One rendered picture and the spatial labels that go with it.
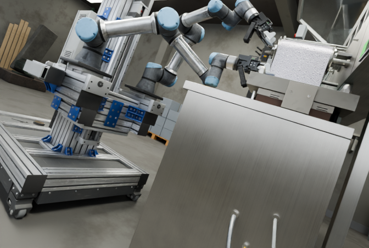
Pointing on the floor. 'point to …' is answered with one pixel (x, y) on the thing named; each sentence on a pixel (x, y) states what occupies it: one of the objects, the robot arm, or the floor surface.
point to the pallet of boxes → (165, 121)
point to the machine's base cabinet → (239, 180)
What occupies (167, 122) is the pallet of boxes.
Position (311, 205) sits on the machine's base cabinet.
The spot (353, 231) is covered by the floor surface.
